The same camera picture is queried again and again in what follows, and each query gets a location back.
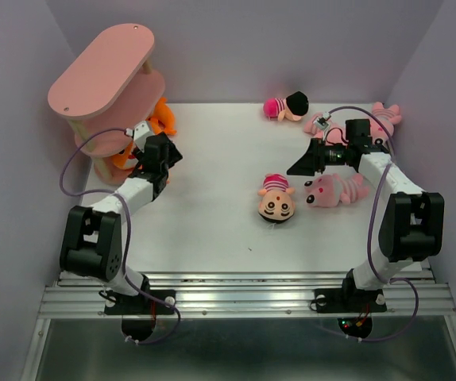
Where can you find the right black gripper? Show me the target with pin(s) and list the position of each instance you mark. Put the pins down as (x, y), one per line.
(314, 159)

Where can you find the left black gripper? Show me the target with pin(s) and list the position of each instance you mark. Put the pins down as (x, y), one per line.
(173, 156)

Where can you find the orange shark plush back-facing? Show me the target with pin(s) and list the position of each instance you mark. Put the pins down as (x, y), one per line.
(125, 159)

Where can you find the orange shark plush mouth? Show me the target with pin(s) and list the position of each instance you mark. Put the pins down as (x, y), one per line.
(162, 119)

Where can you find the doll plush pink striped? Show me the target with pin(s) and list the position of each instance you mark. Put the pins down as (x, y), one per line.
(277, 204)

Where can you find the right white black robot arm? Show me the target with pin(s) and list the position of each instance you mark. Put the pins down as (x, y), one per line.
(411, 227)

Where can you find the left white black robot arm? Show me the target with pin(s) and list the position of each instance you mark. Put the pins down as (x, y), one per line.
(96, 238)

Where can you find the pink three-tier wooden shelf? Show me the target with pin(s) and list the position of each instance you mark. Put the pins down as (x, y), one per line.
(111, 86)

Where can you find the pink axolotl plush front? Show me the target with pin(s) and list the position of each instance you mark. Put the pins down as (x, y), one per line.
(328, 191)

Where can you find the pink axolotl plush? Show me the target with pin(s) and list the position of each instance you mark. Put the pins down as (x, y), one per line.
(328, 191)
(389, 117)

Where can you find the pink striped plush middle back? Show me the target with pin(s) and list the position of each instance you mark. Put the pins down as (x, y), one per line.
(335, 135)

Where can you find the doll plush black hair far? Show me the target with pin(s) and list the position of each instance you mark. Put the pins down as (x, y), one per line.
(293, 107)

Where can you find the pink axolotl plush far right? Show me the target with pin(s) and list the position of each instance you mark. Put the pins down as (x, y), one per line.
(389, 117)

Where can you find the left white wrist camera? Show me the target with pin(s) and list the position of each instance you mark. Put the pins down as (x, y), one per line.
(141, 133)

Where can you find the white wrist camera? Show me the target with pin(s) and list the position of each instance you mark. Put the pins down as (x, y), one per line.
(322, 123)
(141, 133)

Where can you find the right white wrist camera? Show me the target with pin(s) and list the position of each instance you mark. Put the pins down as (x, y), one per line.
(322, 123)

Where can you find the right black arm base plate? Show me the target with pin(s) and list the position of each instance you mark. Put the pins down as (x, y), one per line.
(337, 301)

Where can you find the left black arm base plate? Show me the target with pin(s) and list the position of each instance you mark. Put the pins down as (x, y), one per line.
(124, 305)

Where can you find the aluminium mounting rail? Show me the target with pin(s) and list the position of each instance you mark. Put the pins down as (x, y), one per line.
(244, 295)

